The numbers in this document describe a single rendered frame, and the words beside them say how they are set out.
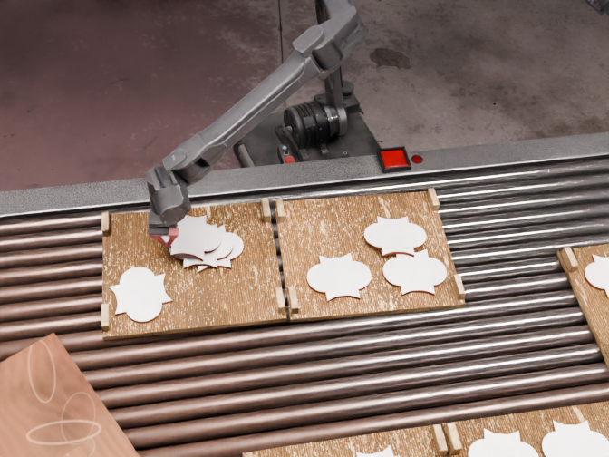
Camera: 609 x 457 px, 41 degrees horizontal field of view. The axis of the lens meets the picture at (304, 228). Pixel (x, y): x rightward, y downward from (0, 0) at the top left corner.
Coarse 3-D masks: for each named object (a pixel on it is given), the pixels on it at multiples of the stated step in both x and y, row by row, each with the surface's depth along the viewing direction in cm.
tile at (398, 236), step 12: (372, 228) 200; (384, 228) 200; (396, 228) 201; (408, 228) 201; (420, 228) 201; (372, 240) 198; (384, 240) 198; (396, 240) 198; (408, 240) 198; (420, 240) 198; (384, 252) 195; (396, 252) 196; (408, 252) 195
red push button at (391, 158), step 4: (384, 152) 219; (388, 152) 219; (392, 152) 220; (396, 152) 220; (400, 152) 220; (384, 156) 219; (388, 156) 219; (392, 156) 219; (396, 156) 219; (400, 156) 219; (384, 160) 218; (388, 160) 218; (392, 160) 218; (396, 160) 218; (400, 160) 218; (404, 160) 218; (384, 164) 217; (388, 164) 217; (392, 164) 217; (396, 164) 217; (400, 164) 217; (404, 164) 217
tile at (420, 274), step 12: (420, 252) 197; (384, 264) 194; (396, 264) 194; (408, 264) 195; (420, 264) 195; (432, 264) 195; (384, 276) 192; (396, 276) 192; (408, 276) 192; (420, 276) 193; (432, 276) 193; (444, 276) 193; (408, 288) 190; (420, 288) 190; (432, 288) 190
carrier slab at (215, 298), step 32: (128, 224) 199; (224, 224) 201; (256, 224) 201; (128, 256) 194; (160, 256) 194; (256, 256) 195; (192, 288) 189; (224, 288) 189; (256, 288) 189; (128, 320) 183; (160, 320) 183; (192, 320) 183; (224, 320) 184; (256, 320) 184
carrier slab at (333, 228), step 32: (416, 192) 210; (288, 224) 202; (320, 224) 202; (352, 224) 203; (416, 224) 204; (288, 256) 196; (352, 256) 197; (448, 256) 198; (384, 288) 191; (448, 288) 192
